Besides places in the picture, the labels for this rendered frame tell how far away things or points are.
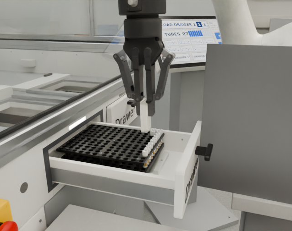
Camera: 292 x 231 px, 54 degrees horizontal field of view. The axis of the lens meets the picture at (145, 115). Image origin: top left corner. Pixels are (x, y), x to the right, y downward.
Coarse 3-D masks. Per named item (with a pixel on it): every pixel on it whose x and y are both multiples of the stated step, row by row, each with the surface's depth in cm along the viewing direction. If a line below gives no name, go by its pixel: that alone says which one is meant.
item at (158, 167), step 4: (164, 152) 78; (168, 152) 78; (164, 156) 76; (168, 156) 78; (160, 160) 74; (164, 160) 74; (160, 164) 72; (164, 164) 74; (156, 168) 70; (160, 168) 70; (156, 172) 69
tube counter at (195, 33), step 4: (184, 32) 149; (188, 32) 150; (192, 32) 150; (196, 32) 151; (200, 32) 152; (204, 32) 153; (208, 32) 154; (184, 36) 147; (188, 36) 148; (192, 36) 149; (196, 36) 150; (200, 36) 151; (204, 36) 152; (208, 36) 153
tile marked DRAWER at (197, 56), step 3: (192, 54) 144; (195, 54) 145; (198, 54) 146; (201, 54) 146; (204, 54) 147; (195, 57) 144; (198, 57) 145; (201, 57) 146; (204, 57) 146; (195, 60) 144
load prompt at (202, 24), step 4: (200, 20) 156; (204, 20) 157; (164, 24) 146; (168, 24) 147; (172, 24) 148; (176, 24) 149; (180, 24) 150; (184, 24) 151; (188, 24) 152; (192, 24) 153; (196, 24) 154; (200, 24) 155; (204, 24) 156; (164, 28) 145; (168, 28) 146; (172, 28) 147; (176, 28) 148; (180, 28) 149; (184, 28) 150
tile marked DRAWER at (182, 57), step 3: (177, 54) 141; (180, 54) 142; (183, 54) 143; (186, 54) 143; (177, 57) 141; (180, 57) 141; (183, 57) 142; (186, 57) 142; (189, 57) 143; (174, 60) 139; (177, 60) 140; (180, 60) 140; (183, 60) 141; (186, 60) 142; (189, 60) 142
